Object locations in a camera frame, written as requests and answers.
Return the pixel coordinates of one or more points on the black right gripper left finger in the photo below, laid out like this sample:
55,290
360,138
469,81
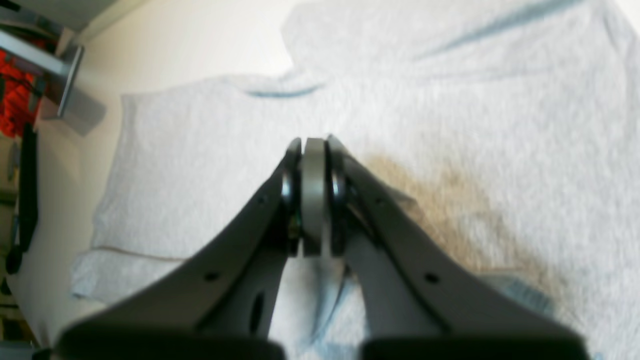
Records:
219,304

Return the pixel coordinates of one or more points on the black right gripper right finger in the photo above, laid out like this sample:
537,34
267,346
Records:
420,304

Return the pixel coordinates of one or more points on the grey T-shirt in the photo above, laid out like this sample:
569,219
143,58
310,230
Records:
507,129

